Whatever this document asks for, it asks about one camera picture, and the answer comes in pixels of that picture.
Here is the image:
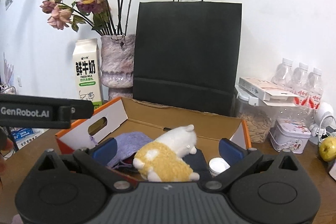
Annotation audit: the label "purple fluffy towel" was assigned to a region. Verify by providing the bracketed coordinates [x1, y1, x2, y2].
[106, 131, 153, 169]

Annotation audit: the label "orange cardboard box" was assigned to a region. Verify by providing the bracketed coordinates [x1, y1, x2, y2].
[55, 97, 252, 160]

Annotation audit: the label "small white jar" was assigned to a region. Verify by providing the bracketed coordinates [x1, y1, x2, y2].
[209, 157, 230, 177]

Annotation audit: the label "water bottle left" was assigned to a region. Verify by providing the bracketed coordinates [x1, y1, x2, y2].
[271, 58, 293, 87]

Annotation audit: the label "purple textured vase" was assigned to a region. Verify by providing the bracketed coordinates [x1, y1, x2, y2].
[101, 34, 135, 100]

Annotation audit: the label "corgi plush toy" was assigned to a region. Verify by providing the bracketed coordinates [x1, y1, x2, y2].
[133, 124, 200, 182]

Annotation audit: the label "floral metal tin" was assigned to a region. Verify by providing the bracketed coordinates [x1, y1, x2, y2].
[269, 118, 311, 154]

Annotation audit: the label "fresh milk carton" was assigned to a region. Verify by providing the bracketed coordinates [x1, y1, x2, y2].
[72, 38, 103, 109]

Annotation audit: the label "blue leaflet stack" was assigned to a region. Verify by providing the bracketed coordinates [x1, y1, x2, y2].
[11, 128, 46, 149]

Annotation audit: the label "white charger cables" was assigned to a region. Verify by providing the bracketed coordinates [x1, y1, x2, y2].
[308, 101, 336, 146]

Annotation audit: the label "water bottle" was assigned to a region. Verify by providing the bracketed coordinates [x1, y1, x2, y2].
[307, 68, 323, 110]
[288, 63, 309, 106]
[271, 58, 293, 87]

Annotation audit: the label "dark navy cloth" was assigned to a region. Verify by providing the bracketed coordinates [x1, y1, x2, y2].
[182, 149, 213, 181]

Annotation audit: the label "black paper bag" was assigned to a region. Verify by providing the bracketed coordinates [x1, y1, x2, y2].
[133, 0, 242, 116]

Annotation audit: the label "water bottle middle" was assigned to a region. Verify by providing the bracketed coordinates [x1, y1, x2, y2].
[288, 63, 309, 106]

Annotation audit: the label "water bottle right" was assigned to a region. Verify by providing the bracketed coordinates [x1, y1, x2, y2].
[307, 68, 323, 110]

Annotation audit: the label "flat white cardboard package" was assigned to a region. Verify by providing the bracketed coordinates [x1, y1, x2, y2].
[238, 77, 299, 106]

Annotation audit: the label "clear seed container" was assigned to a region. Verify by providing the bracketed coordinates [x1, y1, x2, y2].
[234, 85, 278, 143]

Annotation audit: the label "green yellow apple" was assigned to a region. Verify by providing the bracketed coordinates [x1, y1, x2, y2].
[319, 136, 336, 162]

